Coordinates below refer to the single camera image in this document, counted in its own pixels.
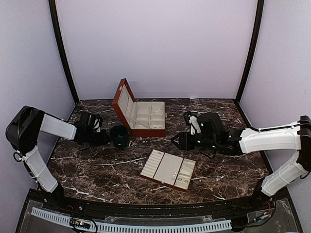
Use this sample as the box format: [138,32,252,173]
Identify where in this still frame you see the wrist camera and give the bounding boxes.
[183,111,201,135]
[79,112,103,133]

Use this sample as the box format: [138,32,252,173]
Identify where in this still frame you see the red wooden jewelry box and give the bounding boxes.
[112,78,166,137]

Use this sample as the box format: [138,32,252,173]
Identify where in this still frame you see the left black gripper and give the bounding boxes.
[86,129,111,147]

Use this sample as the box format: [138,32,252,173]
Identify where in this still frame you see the red jewelry tray cream insert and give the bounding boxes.
[139,150,196,191]

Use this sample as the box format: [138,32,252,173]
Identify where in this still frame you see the black frame post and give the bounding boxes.
[48,0,80,104]
[235,0,264,105]

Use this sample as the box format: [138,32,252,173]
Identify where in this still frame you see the left black frame post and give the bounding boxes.
[48,0,80,104]

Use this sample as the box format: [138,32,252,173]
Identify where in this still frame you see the right black frame post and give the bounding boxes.
[235,0,264,105]

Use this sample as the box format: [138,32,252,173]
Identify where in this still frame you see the black front table rail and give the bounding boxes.
[29,188,290,219]

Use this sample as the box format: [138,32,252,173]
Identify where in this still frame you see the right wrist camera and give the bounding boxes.
[183,111,201,135]

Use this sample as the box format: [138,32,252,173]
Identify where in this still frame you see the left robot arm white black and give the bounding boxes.
[5,106,110,212]

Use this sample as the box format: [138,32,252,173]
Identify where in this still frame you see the white slotted cable duct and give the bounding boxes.
[31,207,232,233]

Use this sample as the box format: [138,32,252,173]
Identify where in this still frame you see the dark green cup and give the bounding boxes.
[109,125,129,150]

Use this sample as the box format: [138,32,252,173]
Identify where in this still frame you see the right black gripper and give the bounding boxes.
[172,131,218,150]

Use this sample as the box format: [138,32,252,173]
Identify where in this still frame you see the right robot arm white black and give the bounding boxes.
[171,111,311,211]

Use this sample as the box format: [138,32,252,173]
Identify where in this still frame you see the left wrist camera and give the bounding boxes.
[79,112,103,133]

